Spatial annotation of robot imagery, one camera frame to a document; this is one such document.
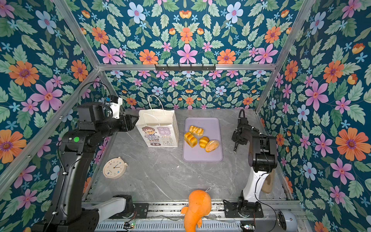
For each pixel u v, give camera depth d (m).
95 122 0.45
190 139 0.93
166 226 0.70
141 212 0.73
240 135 0.78
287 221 0.64
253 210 0.68
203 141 0.96
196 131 1.01
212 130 1.06
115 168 0.86
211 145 0.93
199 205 0.68
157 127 0.78
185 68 0.93
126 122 0.55
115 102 0.54
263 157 0.52
